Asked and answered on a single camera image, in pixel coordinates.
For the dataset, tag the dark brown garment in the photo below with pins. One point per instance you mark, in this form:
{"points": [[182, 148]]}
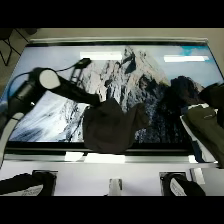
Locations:
{"points": [[110, 130]]}

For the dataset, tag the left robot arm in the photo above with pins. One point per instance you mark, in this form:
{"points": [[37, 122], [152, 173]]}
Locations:
{"points": [[48, 79]]}

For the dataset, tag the black garment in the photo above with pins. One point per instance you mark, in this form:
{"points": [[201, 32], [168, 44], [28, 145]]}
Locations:
{"points": [[215, 95]]}

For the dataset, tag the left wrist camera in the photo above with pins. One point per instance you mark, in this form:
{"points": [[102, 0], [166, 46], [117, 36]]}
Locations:
{"points": [[84, 62]]}

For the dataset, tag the silver frame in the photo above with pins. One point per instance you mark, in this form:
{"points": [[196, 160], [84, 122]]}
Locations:
{"points": [[100, 180]]}

